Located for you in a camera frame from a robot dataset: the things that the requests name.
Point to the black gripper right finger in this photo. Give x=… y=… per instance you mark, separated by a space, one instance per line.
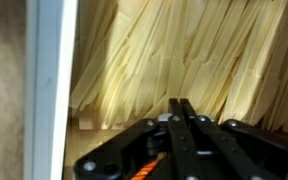
x=244 y=150

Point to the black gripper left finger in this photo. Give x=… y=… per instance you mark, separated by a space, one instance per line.
x=137 y=150

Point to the white wooden cutlery drawer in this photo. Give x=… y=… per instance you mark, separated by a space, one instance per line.
x=47 y=83

